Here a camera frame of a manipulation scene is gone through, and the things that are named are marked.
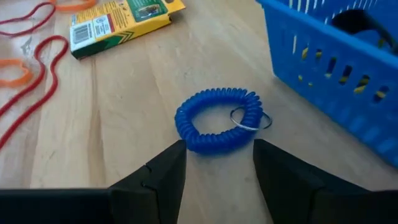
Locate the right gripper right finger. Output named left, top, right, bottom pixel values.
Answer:
left=253, top=139, right=326, bottom=224

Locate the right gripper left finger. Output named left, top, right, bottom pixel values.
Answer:
left=109, top=139, right=188, bottom=224

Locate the blue plastic basket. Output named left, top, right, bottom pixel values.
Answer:
left=256, top=0, right=398, bottom=169

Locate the blue coil wrist keychain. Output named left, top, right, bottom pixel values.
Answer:
left=174, top=87, right=274, bottom=155

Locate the dark red rubber band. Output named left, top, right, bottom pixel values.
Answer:
left=0, top=35, right=70, bottom=150
left=0, top=1, right=57, bottom=38

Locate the orange rubber band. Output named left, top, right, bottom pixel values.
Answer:
left=0, top=58, right=34, bottom=88
left=49, top=0, right=98, bottom=13

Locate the yellow crayon box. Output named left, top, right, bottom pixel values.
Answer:
left=70, top=0, right=187, bottom=60

